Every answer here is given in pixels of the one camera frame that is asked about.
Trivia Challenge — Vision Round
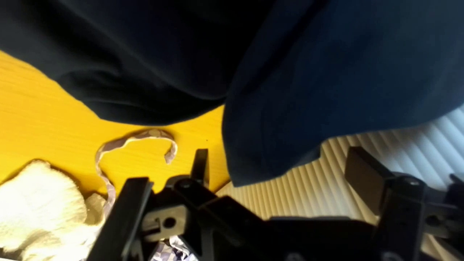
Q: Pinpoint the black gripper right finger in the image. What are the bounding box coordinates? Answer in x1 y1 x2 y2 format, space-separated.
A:
345 145 464 261

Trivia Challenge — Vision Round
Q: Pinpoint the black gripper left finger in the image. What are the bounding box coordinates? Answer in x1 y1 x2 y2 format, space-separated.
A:
85 148 266 261

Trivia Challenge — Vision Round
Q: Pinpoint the dark blue clothing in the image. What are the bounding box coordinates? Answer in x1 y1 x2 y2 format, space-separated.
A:
0 0 464 187

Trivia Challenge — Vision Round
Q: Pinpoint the purple white patterned clothing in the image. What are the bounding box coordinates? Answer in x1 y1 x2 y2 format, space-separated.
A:
150 235 200 261

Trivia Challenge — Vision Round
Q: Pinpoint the white plastic storage container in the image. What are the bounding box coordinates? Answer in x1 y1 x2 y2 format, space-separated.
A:
214 103 464 261

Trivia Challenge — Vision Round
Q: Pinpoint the beige clothing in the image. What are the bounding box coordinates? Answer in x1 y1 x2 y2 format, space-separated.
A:
0 127 178 261

